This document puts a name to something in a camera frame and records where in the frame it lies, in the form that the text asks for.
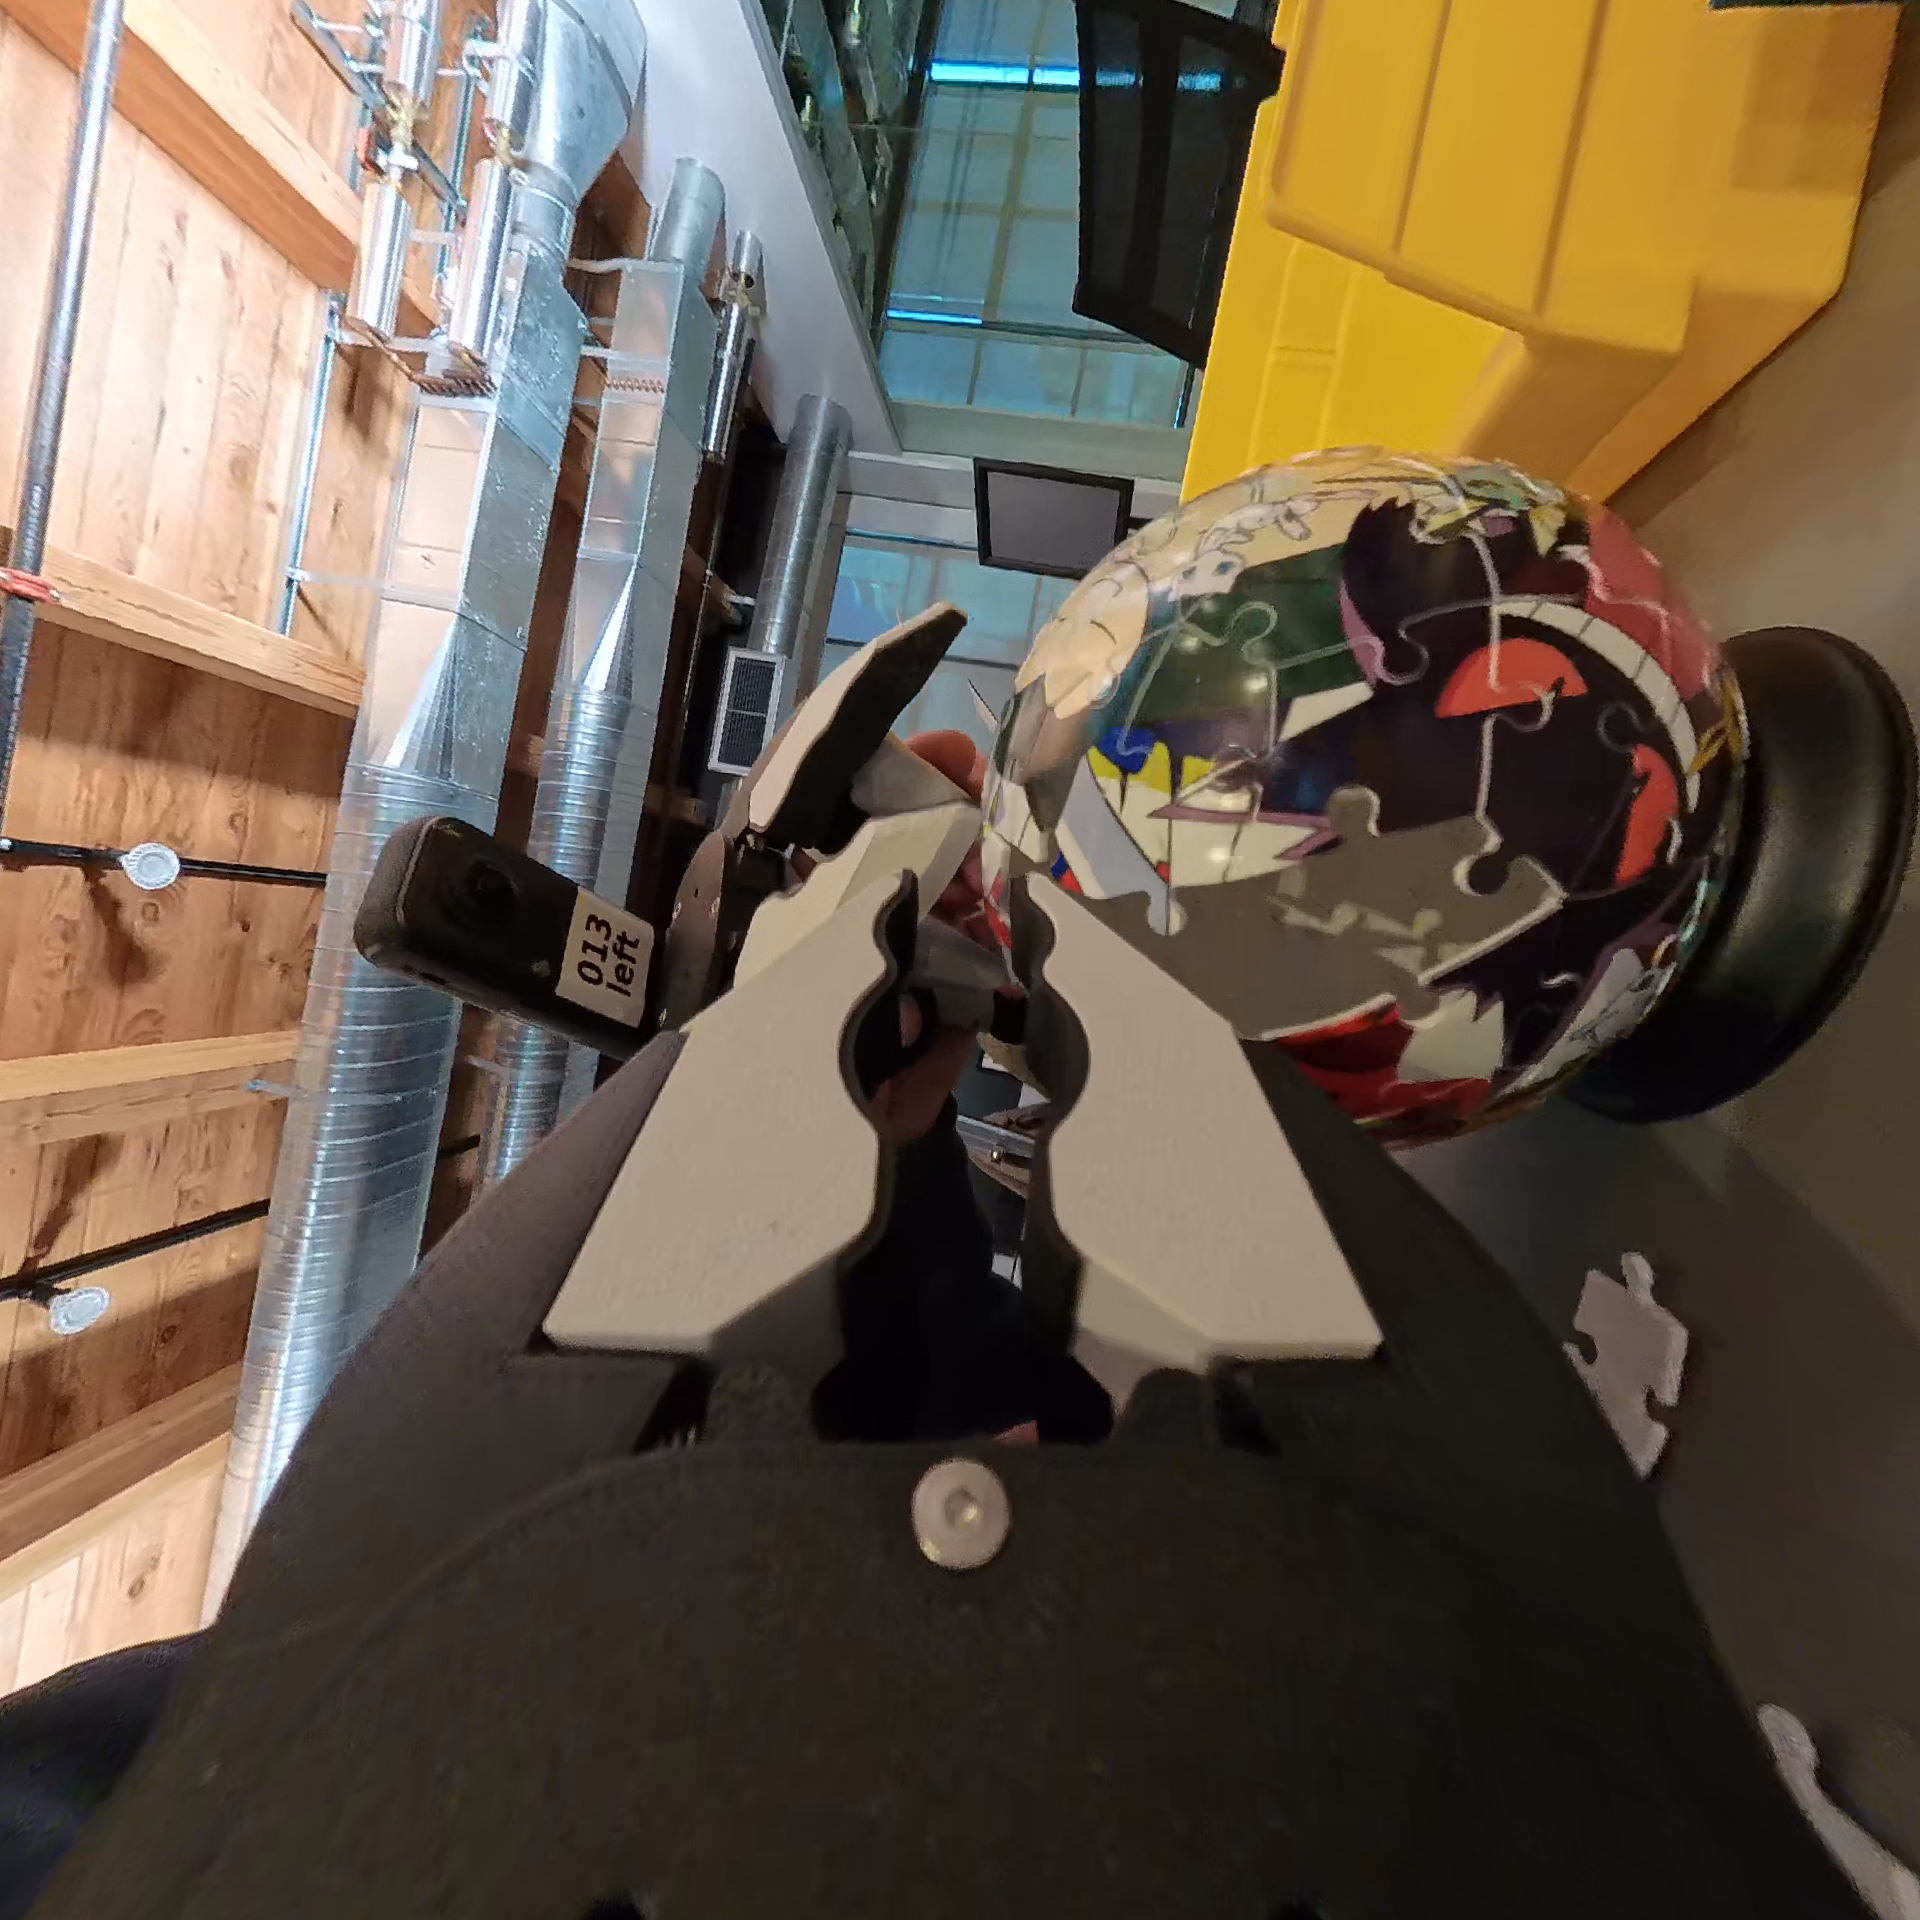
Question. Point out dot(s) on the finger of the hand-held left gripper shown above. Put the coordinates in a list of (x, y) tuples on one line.
[(820, 734), (869, 879)]

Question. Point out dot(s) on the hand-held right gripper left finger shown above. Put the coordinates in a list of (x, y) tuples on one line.
[(705, 1171)]

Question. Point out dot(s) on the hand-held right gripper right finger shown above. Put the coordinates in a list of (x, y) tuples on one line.
[(1215, 1201)]

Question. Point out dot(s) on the colourful puzzle ball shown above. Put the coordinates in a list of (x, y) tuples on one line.
[(1425, 826)]

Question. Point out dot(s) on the white-backed puzzle piece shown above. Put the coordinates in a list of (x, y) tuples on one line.
[(1629, 1348), (1822, 1800)]

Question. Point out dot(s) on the black ball stand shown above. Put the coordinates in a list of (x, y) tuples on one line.
[(1816, 868)]

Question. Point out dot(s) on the person's left hand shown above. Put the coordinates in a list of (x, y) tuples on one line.
[(943, 764)]

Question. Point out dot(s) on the vent grille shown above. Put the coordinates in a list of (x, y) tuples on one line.
[(750, 714)]

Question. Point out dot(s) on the black framed panel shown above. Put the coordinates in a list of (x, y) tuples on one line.
[(1049, 518)]

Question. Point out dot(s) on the round ceiling spotlight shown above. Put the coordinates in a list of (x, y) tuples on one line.
[(150, 867), (78, 1310)]

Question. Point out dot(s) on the large black screen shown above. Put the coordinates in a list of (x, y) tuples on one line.
[(1171, 180)]

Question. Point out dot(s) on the metal conduit pipe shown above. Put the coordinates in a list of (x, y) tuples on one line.
[(61, 375)]

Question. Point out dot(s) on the yellow plastic bin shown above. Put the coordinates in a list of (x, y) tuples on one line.
[(1501, 224)]

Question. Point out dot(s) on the small metal duct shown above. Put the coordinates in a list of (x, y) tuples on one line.
[(804, 524)]

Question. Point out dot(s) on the large metal duct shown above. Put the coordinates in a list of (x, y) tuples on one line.
[(451, 599)]

